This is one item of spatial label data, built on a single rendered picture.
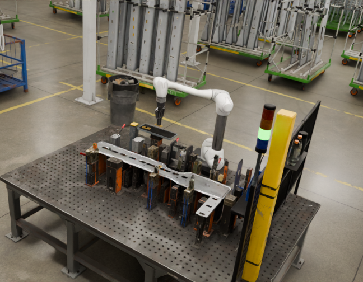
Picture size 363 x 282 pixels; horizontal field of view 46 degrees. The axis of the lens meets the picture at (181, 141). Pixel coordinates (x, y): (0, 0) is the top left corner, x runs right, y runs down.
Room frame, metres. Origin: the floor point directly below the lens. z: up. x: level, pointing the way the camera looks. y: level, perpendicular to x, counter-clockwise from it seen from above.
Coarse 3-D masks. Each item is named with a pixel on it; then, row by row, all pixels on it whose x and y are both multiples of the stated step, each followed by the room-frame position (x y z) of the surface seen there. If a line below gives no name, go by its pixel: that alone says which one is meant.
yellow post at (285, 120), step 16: (288, 112) 2.39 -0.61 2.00; (288, 128) 2.33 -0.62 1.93; (272, 144) 2.36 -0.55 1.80; (288, 144) 2.38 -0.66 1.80; (272, 160) 2.35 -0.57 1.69; (272, 176) 2.34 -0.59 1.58; (272, 192) 2.33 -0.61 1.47; (272, 208) 2.35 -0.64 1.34; (256, 224) 2.35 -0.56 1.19; (256, 240) 2.34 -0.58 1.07; (256, 256) 2.33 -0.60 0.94; (256, 272) 2.33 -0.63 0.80
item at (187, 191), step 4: (188, 188) 2.94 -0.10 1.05; (184, 192) 2.90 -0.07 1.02; (188, 192) 2.89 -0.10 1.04; (192, 192) 2.93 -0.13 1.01; (184, 196) 2.90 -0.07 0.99; (188, 196) 2.89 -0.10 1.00; (192, 196) 2.94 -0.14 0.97; (184, 200) 2.89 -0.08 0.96; (188, 200) 2.89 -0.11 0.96; (192, 200) 2.95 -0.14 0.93; (184, 204) 2.91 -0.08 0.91; (188, 204) 2.88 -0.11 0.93; (184, 208) 2.91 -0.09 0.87; (188, 208) 2.92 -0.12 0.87; (184, 212) 2.89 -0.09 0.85; (188, 212) 2.92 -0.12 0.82; (184, 216) 2.89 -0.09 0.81; (188, 216) 2.92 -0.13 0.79; (180, 220) 2.91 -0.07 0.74; (184, 220) 2.89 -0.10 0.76; (188, 220) 2.93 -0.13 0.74; (180, 224) 2.90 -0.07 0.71; (184, 224) 2.88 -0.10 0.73; (188, 224) 2.92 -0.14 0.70
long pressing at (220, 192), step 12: (108, 144) 3.62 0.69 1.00; (120, 156) 3.42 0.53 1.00; (132, 156) 3.44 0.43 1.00; (144, 156) 3.46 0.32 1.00; (144, 168) 3.25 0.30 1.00; (168, 168) 3.29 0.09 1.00; (180, 180) 3.12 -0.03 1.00; (204, 180) 3.16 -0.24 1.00; (204, 192) 2.98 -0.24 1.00; (216, 192) 2.99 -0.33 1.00; (228, 192) 3.02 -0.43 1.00
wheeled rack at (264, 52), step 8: (272, 0) 10.33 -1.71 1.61; (200, 16) 11.25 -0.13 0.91; (240, 16) 11.62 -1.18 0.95; (280, 16) 11.16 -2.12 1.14; (200, 40) 11.17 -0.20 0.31; (208, 40) 11.15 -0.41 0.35; (264, 40) 10.34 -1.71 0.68; (200, 48) 11.16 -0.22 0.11; (216, 48) 10.86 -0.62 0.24; (224, 48) 10.79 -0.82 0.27; (232, 48) 10.78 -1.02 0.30; (240, 48) 10.72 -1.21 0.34; (256, 48) 10.87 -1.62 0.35; (264, 48) 11.24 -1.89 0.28; (248, 56) 10.47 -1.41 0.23; (256, 56) 10.38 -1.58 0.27; (264, 56) 10.46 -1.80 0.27; (256, 64) 10.45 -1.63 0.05
